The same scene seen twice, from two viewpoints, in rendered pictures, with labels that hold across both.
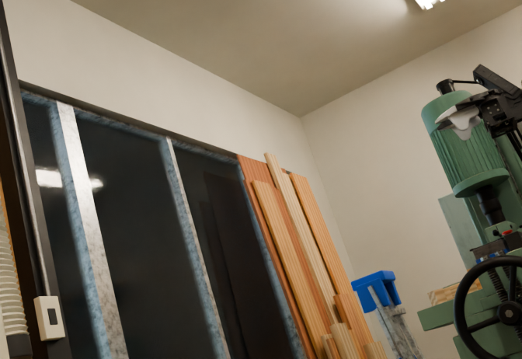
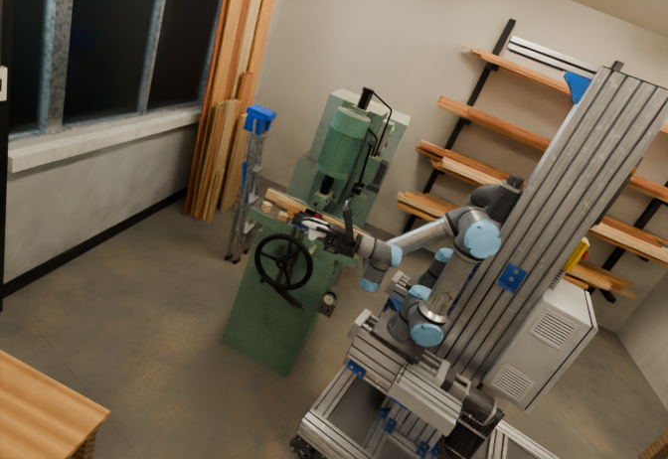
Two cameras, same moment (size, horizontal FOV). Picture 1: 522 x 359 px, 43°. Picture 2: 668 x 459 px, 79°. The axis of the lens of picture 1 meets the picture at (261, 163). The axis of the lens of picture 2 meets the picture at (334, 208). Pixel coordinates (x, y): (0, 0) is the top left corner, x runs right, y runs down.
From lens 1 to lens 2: 1.09 m
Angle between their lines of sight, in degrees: 47
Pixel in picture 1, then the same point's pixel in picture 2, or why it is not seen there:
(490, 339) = (272, 244)
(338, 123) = not seen: outside the picture
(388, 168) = not seen: outside the picture
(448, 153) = (329, 148)
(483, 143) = (349, 158)
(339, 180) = not seen: outside the picture
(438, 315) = (258, 218)
